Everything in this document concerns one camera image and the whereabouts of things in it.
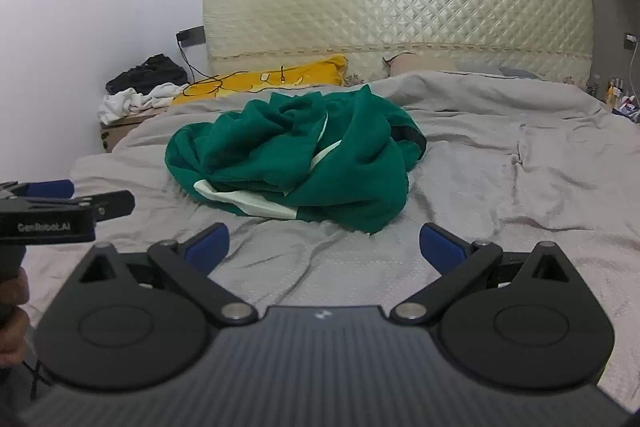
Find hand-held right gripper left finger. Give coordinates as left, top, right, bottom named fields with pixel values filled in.
left=75, top=223, right=258, bottom=327

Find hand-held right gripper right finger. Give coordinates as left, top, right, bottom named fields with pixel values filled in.
left=391, top=223, right=573, bottom=325

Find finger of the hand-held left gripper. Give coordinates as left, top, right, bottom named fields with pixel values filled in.
left=75, top=190, right=136, bottom=223
left=0, top=179, right=76, bottom=202

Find green zip hoodie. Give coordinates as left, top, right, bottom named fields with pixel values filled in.
left=165, top=84, right=428, bottom=236

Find white crumpled clothes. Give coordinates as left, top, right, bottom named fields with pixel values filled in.
left=98, top=83, right=190, bottom=126

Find black clothes pile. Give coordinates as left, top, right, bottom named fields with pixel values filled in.
left=106, top=53, right=189, bottom=95

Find person's left hand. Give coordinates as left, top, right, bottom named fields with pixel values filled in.
left=0, top=277, right=33, bottom=365

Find wooden nightstand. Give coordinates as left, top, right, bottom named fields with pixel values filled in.
left=99, top=107, right=168, bottom=154

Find grey blanket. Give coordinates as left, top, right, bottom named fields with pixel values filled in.
left=20, top=71, right=640, bottom=408

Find beige pillow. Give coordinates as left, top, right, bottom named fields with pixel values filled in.
left=382, top=53, right=457, bottom=80

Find grey pillow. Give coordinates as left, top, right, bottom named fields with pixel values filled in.
left=452, top=59, right=543, bottom=78

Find yellow patterned cloth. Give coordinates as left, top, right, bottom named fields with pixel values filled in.
left=170, top=54, right=349, bottom=108

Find cluster of small bottles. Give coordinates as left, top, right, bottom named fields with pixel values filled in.
left=605, top=77, right=628, bottom=108

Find cream quilted headboard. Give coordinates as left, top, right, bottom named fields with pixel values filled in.
left=202, top=0, right=593, bottom=84

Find black cable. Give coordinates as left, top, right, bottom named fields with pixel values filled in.
left=177, top=39, right=301, bottom=98

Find black wall socket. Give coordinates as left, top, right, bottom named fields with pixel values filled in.
left=176, top=26, right=206, bottom=46

